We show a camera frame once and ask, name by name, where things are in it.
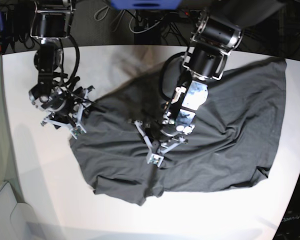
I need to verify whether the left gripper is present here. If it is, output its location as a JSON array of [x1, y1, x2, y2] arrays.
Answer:
[[146, 128, 184, 153]]

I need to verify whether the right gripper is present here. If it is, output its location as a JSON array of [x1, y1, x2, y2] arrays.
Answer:
[[51, 99, 90, 130]]

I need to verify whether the dark grey t-shirt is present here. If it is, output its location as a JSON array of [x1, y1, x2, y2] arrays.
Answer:
[[69, 57, 287, 206]]

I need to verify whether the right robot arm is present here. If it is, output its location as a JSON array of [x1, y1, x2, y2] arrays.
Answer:
[[28, 0, 93, 137]]

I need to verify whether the grey chair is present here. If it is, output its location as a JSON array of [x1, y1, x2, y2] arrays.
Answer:
[[0, 182, 46, 240]]

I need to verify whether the blue box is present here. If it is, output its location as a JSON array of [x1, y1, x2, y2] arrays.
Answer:
[[110, 0, 182, 10]]

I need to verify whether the black power strip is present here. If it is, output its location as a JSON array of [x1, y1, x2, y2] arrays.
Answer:
[[178, 9, 201, 19]]

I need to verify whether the white cable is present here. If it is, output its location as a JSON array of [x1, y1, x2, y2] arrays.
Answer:
[[128, 14, 163, 34]]

